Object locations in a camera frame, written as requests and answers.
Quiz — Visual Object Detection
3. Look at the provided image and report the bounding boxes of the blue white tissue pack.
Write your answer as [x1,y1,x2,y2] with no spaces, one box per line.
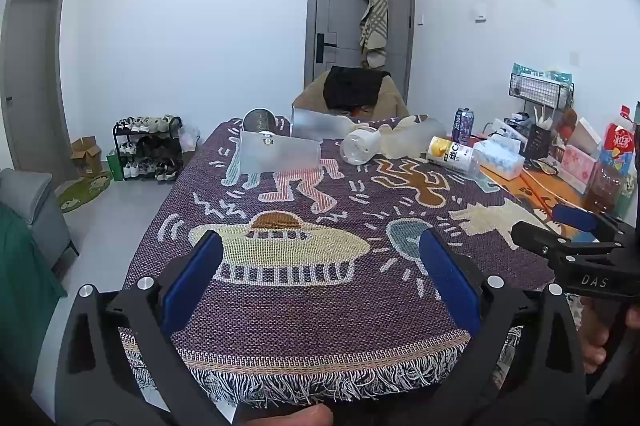
[472,141,526,181]

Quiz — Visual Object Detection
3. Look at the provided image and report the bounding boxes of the white plastic bag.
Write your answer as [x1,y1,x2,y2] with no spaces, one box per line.
[177,123,201,154]

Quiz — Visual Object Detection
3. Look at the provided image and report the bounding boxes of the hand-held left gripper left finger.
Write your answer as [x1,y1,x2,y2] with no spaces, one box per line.
[55,230,236,426]

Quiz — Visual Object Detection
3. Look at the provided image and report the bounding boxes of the green cloth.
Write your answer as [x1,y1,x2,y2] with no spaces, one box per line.
[0,203,69,389]

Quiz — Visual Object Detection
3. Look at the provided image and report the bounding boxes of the grey sofa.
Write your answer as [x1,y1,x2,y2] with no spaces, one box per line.
[0,168,80,278]

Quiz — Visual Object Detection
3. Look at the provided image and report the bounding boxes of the red snack packet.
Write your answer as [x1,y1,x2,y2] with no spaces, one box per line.
[601,105,637,168]

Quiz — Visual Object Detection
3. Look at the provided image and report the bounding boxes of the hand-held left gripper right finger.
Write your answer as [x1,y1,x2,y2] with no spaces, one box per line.
[419,228,588,426]

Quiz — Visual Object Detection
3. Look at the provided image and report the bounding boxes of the white cup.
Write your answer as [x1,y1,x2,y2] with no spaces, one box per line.
[340,127,382,165]

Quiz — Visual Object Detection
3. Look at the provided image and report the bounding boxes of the teal packet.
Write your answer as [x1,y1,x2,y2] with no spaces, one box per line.
[511,63,572,83]

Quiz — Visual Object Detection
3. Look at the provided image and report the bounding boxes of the striped beige scarf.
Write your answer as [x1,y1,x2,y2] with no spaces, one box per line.
[358,0,390,70]

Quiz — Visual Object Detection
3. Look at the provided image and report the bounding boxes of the green floor mat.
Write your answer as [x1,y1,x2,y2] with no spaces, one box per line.
[55,171,114,213]

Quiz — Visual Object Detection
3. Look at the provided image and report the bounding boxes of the pink floral box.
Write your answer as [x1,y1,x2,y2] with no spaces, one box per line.
[560,143,602,195]

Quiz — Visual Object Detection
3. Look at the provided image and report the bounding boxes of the black utensil holder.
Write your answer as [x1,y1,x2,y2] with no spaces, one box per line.
[519,108,555,160]

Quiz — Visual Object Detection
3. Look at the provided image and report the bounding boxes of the clear plastic container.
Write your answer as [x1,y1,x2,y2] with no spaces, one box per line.
[586,165,627,213]

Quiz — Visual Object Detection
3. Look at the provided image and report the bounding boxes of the purple printed blanket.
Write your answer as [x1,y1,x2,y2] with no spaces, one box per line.
[117,113,568,413]

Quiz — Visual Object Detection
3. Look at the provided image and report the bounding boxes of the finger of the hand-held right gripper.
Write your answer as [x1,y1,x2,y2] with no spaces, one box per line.
[551,202,623,238]
[510,221,621,264]

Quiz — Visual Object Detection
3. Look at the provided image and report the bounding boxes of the cardboard box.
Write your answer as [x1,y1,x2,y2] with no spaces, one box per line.
[70,136,104,178]

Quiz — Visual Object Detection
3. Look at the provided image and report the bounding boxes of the brown chair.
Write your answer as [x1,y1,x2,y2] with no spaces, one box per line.
[291,67,411,123]

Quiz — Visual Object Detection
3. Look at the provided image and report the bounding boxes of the yellow label plastic bottle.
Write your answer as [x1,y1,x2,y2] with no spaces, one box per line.
[427,136,483,178]

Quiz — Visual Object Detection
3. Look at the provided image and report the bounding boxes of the black garment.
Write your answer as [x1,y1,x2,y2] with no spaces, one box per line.
[322,66,391,111]

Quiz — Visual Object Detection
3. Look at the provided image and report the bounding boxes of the beige box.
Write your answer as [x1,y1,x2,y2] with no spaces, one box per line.
[569,117,604,153]

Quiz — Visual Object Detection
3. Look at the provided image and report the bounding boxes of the black door lock handle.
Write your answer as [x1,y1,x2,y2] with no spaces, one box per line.
[315,33,337,65]

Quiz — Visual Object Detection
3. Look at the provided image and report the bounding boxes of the rows of shoes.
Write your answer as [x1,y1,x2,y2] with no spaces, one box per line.
[117,114,182,182]

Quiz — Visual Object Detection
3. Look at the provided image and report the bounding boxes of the metal cup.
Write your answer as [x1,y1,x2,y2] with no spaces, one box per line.
[242,107,277,137]

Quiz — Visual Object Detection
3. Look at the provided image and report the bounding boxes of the black shoe rack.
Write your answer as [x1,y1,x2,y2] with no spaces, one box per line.
[112,115,184,183]

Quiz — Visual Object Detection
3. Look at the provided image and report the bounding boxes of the white paper bag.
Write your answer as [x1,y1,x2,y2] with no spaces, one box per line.
[487,118,523,143]

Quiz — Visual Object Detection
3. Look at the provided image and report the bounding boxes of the person's right hand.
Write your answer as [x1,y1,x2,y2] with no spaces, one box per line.
[579,296,640,375]

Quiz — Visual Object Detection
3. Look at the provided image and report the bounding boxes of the plain grey door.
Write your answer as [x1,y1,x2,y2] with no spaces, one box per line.
[0,0,66,175]

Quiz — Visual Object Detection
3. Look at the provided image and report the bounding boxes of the black wire basket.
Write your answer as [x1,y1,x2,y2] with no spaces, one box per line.
[508,73,574,110]

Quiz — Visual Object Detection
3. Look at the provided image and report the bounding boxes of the purple drink can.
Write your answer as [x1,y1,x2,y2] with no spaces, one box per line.
[452,107,475,145]

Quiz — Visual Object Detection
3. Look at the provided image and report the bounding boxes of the translucent plastic cup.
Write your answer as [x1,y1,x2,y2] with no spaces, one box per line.
[379,121,426,160]
[400,116,448,148]

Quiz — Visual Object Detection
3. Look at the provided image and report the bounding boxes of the grey door with lock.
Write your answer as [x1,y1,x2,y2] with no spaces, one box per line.
[303,0,417,107]

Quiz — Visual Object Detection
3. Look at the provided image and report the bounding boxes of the green paper bag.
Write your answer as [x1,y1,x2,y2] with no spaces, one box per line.
[106,151,126,182]

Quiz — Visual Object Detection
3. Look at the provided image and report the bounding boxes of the person's left hand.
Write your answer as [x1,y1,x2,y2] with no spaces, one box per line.
[234,406,335,426]

